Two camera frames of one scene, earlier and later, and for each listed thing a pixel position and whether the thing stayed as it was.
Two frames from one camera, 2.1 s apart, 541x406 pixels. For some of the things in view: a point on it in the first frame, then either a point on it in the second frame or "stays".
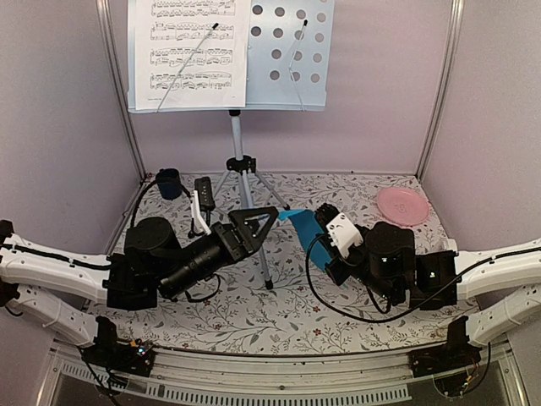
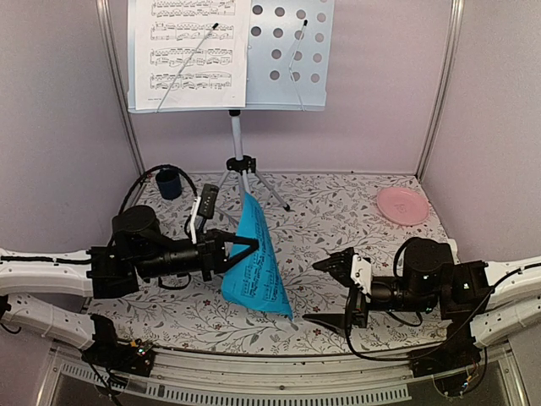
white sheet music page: x=167 y=33 stays
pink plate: x=403 y=205 stays
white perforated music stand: x=289 y=61 stays
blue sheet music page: x=308 y=227 to x=256 y=282
